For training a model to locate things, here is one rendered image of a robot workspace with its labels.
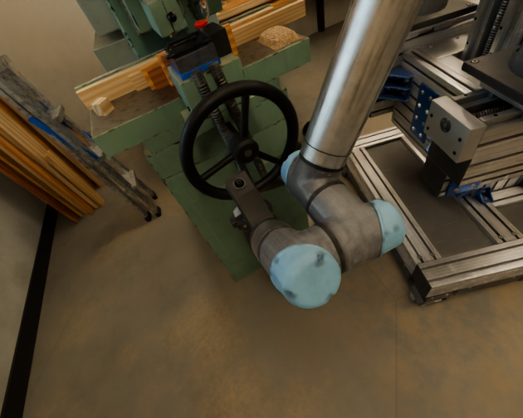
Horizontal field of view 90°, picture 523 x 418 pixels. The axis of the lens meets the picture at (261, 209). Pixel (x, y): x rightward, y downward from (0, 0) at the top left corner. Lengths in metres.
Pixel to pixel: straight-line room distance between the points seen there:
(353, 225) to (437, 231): 0.86
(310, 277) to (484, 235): 1.00
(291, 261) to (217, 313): 1.04
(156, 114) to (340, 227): 0.53
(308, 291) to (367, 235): 0.11
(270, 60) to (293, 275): 0.60
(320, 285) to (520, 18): 0.83
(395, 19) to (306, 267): 0.28
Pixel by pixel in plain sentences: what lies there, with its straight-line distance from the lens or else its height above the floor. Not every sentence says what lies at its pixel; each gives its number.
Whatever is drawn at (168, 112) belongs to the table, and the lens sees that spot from 0.72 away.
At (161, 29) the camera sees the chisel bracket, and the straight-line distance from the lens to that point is 0.80.
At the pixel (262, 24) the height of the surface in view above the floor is 0.93.
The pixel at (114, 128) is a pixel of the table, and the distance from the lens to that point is 0.73.
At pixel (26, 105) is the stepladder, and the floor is 0.84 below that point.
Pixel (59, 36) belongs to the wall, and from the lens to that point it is 3.19.
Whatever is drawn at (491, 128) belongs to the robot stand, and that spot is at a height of 0.76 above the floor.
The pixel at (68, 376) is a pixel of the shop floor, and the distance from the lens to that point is 1.66.
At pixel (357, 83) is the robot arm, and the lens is 0.37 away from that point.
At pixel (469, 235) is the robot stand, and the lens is 1.23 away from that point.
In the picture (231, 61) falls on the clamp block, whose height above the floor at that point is 0.96.
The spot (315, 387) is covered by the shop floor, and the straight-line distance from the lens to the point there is 1.17.
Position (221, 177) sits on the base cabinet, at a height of 0.62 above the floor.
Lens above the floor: 1.16
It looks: 49 degrees down
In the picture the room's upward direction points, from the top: 20 degrees counter-clockwise
